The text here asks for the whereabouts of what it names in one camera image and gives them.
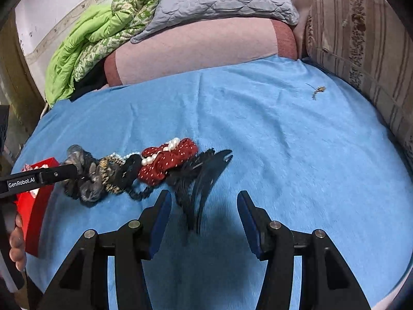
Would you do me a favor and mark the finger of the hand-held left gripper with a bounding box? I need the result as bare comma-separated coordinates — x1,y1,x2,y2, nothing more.
39,163,80,188

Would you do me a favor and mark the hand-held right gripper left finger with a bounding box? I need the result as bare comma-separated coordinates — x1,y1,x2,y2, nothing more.
39,190,172,310

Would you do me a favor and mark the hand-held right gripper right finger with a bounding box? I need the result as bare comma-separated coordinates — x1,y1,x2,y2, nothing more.
236,190,371,310

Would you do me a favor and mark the grey sheer scrunchie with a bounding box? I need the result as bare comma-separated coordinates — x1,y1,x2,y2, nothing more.
63,144,108,209

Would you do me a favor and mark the red box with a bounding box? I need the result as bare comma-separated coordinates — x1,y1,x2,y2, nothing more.
13,157,61,258

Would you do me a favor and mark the gold and black scrunchie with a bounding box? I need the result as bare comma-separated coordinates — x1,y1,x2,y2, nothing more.
97,154,130,196

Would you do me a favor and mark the black feather hair clip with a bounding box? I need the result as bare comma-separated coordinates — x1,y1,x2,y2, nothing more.
167,149,234,235

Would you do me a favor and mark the red polka-dot scrunchie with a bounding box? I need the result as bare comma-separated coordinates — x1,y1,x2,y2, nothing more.
138,138,198,187

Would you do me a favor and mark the black velvet scrunchie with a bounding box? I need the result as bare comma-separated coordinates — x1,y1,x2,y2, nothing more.
118,155,143,188

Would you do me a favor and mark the white pearl necklace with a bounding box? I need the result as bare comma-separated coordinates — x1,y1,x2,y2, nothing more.
124,137,180,167

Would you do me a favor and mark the person's left hand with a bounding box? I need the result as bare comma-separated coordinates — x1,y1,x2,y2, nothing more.
9,214,28,264

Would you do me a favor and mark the black cloth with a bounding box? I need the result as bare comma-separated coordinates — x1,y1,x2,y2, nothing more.
69,61,109,103

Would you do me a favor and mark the blue blanket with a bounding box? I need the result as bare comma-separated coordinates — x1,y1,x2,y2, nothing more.
11,54,409,310

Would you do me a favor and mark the wooden door with glass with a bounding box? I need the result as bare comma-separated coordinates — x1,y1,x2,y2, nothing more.
0,10,46,168

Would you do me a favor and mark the green quilt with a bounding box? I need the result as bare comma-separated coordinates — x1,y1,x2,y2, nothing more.
44,0,161,104

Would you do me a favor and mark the small hair pin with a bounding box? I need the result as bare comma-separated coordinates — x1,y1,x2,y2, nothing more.
305,83,326,101

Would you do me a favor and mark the pink bolster pillow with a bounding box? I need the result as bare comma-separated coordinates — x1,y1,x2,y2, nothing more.
104,17,297,87

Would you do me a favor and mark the pink sofa backrest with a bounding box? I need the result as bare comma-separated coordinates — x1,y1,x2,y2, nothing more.
289,0,315,62

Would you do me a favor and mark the striped floral sofa cushion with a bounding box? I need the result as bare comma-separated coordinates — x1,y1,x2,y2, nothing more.
305,0,413,168

